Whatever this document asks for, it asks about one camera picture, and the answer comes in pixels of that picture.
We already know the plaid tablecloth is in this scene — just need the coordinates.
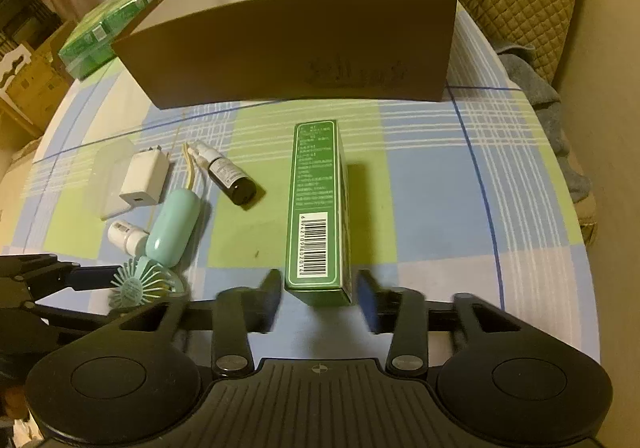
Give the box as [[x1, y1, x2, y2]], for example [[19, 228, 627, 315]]
[[1, 11, 600, 357]]

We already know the mint green handheld fan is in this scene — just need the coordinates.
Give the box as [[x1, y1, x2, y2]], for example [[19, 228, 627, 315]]
[[108, 188, 201, 309]]

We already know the green shrink-wrapped box pack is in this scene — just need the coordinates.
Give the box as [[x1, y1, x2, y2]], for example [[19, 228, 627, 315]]
[[58, 0, 152, 80]]

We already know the small white bottle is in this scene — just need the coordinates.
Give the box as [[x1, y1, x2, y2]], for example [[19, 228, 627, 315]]
[[107, 220, 149, 257]]

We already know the brown cardboard carton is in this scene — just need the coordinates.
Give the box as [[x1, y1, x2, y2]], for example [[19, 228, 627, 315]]
[[1, 20, 76, 138]]

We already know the brown cardboard storage box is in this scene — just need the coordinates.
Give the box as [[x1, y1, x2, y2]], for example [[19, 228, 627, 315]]
[[113, 0, 457, 109]]

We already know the clear plastic container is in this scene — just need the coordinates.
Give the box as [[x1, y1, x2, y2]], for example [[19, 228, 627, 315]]
[[85, 138, 134, 221]]

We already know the dark brown spray bottle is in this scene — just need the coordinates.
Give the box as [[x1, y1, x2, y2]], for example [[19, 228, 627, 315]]
[[186, 141, 257, 207]]

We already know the grey cloth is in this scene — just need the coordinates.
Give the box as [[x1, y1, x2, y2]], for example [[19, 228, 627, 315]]
[[495, 43, 591, 203]]

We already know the green medicine box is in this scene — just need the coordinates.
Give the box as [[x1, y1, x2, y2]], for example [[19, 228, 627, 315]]
[[284, 120, 352, 307]]

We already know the white cube USB charger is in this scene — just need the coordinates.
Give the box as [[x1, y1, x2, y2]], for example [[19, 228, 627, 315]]
[[119, 147, 169, 207]]

